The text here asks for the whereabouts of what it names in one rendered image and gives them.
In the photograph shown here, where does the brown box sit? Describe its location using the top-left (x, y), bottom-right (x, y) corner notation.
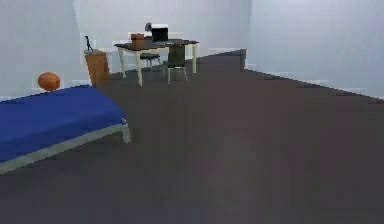
top-left (130, 32), bottom-right (146, 50)

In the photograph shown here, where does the black laptop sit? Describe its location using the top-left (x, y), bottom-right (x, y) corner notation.
top-left (151, 26), bottom-right (169, 44)

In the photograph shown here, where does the dark table with white legs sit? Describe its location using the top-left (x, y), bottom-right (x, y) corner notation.
top-left (114, 38), bottom-right (200, 87)

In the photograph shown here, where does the dark chair with white legs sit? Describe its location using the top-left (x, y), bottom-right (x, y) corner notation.
top-left (162, 44), bottom-right (189, 84)

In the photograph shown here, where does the black round stool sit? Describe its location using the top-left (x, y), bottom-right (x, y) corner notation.
top-left (139, 52), bottom-right (162, 72)

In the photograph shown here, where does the brown chest of drawers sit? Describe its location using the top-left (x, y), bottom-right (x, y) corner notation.
top-left (84, 49), bottom-right (111, 87)

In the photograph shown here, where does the blue bed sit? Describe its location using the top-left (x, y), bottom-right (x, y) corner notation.
top-left (0, 84), bottom-right (132, 175)

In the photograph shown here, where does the orange basketball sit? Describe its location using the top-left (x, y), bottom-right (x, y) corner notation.
top-left (37, 71), bottom-right (62, 92)

